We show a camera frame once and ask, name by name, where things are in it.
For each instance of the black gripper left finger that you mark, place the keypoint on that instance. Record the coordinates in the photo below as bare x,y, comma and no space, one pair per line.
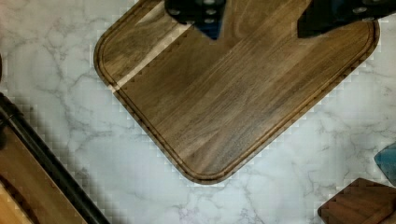
204,15

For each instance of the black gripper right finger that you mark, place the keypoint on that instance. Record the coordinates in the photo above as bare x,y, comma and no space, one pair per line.
323,16

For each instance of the black metal drawer handle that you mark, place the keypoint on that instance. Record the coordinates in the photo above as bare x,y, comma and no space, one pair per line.
12,117

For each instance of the light wooden drawer front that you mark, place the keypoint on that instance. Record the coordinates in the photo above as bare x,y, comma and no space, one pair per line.
39,196

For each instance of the dark wooden cutting board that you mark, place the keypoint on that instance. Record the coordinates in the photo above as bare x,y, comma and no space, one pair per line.
211,105

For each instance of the blue cloth corner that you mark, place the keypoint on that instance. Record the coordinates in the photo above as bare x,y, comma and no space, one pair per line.
386,161

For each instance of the small dark wooden block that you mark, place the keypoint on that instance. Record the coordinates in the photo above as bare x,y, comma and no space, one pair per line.
361,202

